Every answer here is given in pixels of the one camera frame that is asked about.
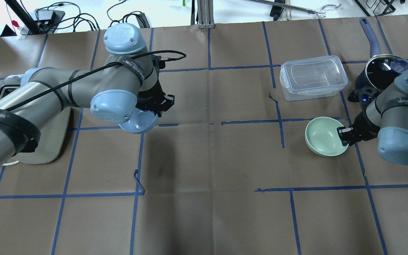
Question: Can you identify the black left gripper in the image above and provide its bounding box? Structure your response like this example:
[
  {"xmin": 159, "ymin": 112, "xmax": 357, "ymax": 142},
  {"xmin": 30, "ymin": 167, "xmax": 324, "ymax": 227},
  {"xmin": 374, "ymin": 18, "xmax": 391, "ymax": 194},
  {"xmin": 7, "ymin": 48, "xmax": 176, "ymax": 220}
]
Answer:
[{"xmin": 136, "ymin": 57, "xmax": 175, "ymax": 118}]

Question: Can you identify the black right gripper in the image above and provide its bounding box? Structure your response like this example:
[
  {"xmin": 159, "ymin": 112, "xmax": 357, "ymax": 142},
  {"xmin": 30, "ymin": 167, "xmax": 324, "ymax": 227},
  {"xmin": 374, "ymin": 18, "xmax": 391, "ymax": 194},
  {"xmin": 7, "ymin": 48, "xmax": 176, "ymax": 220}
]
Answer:
[{"xmin": 336, "ymin": 87, "xmax": 380, "ymax": 146}]

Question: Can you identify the blue bowl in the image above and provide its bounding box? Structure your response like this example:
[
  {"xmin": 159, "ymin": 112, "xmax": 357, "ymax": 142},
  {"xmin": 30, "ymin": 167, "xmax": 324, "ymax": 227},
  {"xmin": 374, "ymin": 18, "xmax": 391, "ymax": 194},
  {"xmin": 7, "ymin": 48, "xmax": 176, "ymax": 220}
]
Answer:
[{"xmin": 118, "ymin": 108, "xmax": 159, "ymax": 134}]

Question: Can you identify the green bowl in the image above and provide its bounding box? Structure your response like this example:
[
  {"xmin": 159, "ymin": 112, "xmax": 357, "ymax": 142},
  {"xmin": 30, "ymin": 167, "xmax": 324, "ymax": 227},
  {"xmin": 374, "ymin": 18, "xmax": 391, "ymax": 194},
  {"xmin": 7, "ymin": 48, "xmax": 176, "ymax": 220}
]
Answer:
[{"xmin": 305, "ymin": 117, "xmax": 348, "ymax": 157}]

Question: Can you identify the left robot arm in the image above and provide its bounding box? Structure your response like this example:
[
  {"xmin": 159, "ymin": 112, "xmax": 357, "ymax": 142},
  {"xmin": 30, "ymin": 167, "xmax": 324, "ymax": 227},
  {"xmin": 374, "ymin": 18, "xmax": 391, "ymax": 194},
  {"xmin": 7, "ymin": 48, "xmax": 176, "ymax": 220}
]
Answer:
[{"xmin": 0, "ymin": 23, "xmax": 175, "ymax": 167}]

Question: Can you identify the clear plastic lidded container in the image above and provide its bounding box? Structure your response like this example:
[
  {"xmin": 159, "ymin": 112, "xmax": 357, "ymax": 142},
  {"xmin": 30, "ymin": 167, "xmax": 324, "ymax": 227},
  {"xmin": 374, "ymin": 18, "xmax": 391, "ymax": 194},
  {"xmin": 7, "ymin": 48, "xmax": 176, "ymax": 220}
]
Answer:
[{"xmin": 279, "ymin": 55, "xmax": 349, "ymax": 101}]

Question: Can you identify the dark blue saucepan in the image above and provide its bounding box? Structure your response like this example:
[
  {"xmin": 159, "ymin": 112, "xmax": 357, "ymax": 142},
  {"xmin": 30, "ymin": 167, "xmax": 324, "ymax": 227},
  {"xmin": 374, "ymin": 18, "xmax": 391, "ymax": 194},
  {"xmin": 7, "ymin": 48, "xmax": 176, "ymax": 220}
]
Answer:
[{"xmin": 351, "ymin": 17, "xmax": 408, "ymax": 102}]

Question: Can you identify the cream chrome toaster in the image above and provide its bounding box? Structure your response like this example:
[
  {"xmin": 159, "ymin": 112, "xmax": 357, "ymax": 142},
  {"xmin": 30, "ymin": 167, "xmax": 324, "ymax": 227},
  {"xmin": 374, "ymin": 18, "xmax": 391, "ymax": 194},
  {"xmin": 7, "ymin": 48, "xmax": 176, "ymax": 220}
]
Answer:
[{"xmin": 0, "ymin": 75, "xmax": 72, "ymax": 166}]

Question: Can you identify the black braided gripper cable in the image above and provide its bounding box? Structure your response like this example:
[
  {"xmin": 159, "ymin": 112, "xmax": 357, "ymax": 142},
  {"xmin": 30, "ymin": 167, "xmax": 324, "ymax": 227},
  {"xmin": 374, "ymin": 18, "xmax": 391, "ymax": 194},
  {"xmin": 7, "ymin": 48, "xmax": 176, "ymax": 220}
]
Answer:
[{"xmin": 4, "ymin": 50, "xmax": 187, "ymax": 112}]

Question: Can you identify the aluminium frame post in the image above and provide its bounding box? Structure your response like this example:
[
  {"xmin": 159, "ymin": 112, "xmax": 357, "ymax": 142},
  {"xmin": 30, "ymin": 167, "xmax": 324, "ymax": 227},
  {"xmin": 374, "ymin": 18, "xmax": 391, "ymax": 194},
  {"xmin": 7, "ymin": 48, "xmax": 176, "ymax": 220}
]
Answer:
[{"xmin": 197, "ymin": 0, "xmax": 215, "ymax": 29}]

